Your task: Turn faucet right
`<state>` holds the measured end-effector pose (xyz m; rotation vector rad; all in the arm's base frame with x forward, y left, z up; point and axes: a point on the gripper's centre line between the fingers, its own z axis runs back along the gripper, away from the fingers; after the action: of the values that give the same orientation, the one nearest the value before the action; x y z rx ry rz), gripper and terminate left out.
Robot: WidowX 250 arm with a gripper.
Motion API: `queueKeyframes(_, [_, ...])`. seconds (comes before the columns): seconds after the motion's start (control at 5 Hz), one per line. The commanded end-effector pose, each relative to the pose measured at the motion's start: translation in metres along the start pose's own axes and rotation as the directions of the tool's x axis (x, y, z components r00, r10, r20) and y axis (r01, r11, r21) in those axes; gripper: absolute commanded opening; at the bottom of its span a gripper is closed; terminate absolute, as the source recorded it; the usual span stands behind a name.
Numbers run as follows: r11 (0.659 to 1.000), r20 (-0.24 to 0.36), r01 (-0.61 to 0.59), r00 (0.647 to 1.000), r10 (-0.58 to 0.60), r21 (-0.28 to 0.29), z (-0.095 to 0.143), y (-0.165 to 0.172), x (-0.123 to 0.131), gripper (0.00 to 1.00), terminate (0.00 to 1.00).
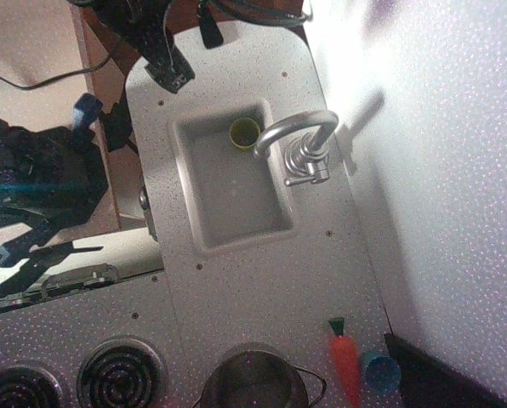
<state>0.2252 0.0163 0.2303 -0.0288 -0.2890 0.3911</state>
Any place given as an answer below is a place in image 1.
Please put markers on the blue plastic cup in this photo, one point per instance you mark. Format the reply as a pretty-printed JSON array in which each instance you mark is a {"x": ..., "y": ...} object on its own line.
[{"x": 380, "y": 372}]

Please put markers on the grey toy sink basin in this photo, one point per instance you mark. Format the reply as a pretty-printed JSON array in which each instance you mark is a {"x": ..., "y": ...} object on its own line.
[{"x": 233, "y": 199}]

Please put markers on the silver faucet base with lever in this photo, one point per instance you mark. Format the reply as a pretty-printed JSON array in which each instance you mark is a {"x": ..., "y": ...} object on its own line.
[{"x": 305, "y": 164}]

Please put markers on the black and blue clamp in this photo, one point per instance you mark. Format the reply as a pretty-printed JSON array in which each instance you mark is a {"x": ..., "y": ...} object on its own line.
[{"x": 40, "y": 258}]

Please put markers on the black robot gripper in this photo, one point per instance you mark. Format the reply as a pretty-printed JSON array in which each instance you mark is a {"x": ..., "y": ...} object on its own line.
[{"x": 143, "y": 25}]

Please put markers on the silver curved faucet spout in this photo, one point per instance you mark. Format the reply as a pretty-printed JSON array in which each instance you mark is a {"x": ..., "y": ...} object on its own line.
[{"x": 326, "y": 121}]

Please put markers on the black coil stove burner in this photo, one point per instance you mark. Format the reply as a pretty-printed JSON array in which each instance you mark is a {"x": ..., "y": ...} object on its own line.
[
  {"x": 123, "y": 372},
  {"x": 29, "y": 386}
]

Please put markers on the yellow-green plastic cup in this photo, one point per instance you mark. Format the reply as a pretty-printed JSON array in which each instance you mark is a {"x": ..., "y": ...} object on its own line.
[{"x": 244, "y": 133}]

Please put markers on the metal pot with handle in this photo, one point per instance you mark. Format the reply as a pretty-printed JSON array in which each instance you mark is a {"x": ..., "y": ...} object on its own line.
[{"x": 258, "y": 378}]

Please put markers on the black clamp at top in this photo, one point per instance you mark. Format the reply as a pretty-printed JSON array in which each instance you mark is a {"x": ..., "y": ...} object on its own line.
[{"x": 210, "y": 32}]

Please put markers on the black coil stove burner centre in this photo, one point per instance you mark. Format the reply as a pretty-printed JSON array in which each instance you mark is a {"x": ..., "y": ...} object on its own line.
[{"x": 123, "y": 372}]

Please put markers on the silver cabinet door handle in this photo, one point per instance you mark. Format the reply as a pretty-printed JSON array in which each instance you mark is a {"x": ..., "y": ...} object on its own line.
[{"x": 146, "y": 208}]

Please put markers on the black coil stove burner left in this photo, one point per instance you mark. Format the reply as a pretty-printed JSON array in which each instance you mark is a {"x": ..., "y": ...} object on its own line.
[{"x": 29, "y": 386}]

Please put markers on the orange toy carrot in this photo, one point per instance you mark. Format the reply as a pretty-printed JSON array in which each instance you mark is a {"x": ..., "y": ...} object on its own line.
[{"x": 345, "y": 359}]

